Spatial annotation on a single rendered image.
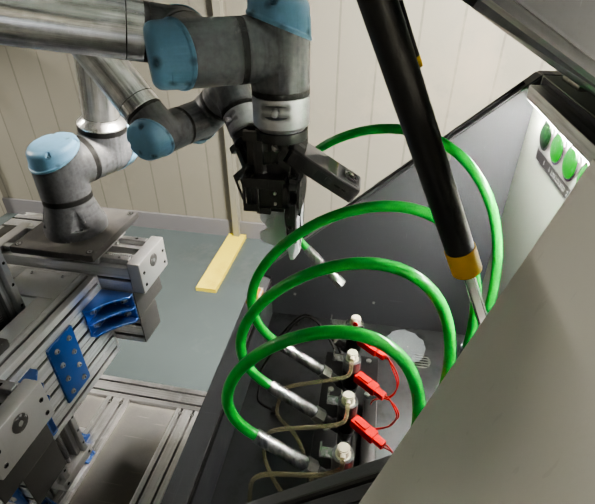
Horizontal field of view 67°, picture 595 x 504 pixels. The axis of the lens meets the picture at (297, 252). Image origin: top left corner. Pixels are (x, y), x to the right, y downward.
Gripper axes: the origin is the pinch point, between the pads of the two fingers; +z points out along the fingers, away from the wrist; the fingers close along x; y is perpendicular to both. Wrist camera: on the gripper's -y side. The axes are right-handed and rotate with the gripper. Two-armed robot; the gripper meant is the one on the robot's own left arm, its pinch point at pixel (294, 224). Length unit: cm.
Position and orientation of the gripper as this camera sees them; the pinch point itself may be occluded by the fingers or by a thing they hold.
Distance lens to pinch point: 82.0
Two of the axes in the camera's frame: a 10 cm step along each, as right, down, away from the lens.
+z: 3.7, 9.2, -1.1
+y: -6.2, 3.3, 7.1
